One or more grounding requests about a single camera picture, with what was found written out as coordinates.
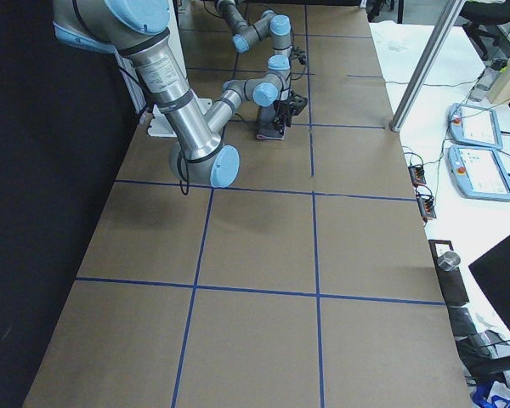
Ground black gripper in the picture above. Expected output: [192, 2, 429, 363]
[274, 94, 308, 128]

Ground pink red towel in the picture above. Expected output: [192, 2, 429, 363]
[256, 106, 285, 140]

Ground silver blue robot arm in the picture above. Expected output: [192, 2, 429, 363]
[53, 0, 308, 188]
[214, 0, 293, 57]

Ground upper orange black connector box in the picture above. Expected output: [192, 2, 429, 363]
[408, 164, 427, 186]

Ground orange black connector box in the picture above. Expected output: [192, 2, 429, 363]
[408, 164, 427, 186]
[416, 193, 437, 222]

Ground lower orange black connector box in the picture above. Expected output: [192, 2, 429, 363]
[416, 193, 437, 222]

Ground brown paper table cover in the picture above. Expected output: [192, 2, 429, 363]
[25, 5, 471, 407]

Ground upper teach pendant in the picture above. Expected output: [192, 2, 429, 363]
[447, 103, 503, 150]

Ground teach pendant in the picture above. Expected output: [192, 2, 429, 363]
[447, 103, 503, 150]
[446, 144, 510, 202]

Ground lower teach pendant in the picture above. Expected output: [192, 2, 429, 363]
[446, 144, 510, 202]

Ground black office chair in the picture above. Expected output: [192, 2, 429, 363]
[460, 0, 510, 61]

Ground silver metal cylinder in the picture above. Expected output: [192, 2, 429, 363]
[437, 251, 461, 272]

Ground black flat plate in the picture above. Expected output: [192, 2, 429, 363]
[428, 240, 469, 307]

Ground aluminium frame post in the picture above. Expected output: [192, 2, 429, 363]
[389, 0, 466, 133]

